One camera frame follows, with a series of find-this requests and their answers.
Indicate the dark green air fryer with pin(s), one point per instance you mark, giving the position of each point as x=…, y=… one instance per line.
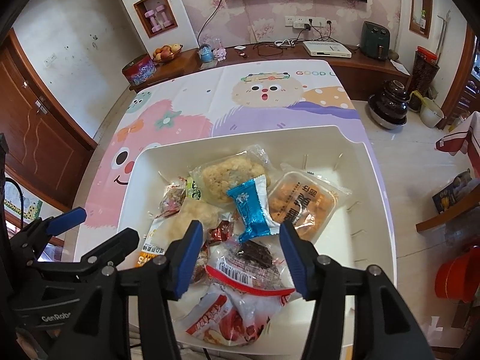
x=375, y=41

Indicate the white storage bin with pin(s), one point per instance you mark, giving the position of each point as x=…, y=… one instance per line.
x=358, y=235

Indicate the puffed rice cake packet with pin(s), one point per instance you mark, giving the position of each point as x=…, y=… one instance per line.
x=216, y=178

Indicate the blue foil snack packet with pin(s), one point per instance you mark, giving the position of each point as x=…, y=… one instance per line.
x=252, y=204

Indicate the white set-top box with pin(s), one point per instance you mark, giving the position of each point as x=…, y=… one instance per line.
x=326, y=49

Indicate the fruit bowl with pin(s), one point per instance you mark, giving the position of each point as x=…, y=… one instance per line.
x=166, y=53

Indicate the pink toy figure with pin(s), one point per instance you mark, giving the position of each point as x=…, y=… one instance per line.
x=220, y=54

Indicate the red white chips bag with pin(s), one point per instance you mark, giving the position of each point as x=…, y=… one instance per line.
x=225, y=316

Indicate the clear bag rice crackers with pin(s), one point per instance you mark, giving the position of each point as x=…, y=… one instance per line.
x=174, y=227

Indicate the red strip clear snack bag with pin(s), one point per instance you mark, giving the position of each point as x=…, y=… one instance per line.
x=252, y=267

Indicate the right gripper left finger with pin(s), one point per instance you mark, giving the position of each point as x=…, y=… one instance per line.
x=98, y=325

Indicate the orange oats bar packet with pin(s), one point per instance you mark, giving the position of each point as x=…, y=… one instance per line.
x=155, y=242

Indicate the small red candy packet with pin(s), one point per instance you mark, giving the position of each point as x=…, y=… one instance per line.
x=172, y=200

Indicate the red topped dark stand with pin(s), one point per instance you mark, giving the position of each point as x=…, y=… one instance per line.
x=425, y=68

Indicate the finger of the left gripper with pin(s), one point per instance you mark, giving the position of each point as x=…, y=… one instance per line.
x=110, y=253
x=38, y=233

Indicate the wooden door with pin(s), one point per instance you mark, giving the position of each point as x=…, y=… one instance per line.
x=48, y=150

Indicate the dark ceramic jar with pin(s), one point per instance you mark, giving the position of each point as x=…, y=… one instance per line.
x=389, y=106

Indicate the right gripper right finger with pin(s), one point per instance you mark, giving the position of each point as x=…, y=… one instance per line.
x=384, y=326

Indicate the pink dumbbells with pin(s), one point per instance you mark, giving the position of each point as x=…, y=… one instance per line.
x=159, y=19

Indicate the green yellow snack packet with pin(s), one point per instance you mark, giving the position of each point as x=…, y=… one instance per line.
x=192, y=190

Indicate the red round tin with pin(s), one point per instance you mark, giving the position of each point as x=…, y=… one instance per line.
x=139, y=70

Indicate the cartoon printed table mat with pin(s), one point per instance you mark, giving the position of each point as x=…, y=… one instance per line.
x=242, y=98

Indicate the white bucket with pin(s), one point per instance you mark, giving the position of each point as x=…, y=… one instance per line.
x=430, y=113

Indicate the orange puffs tray packet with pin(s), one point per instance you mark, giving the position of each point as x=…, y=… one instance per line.
x=306, y=200

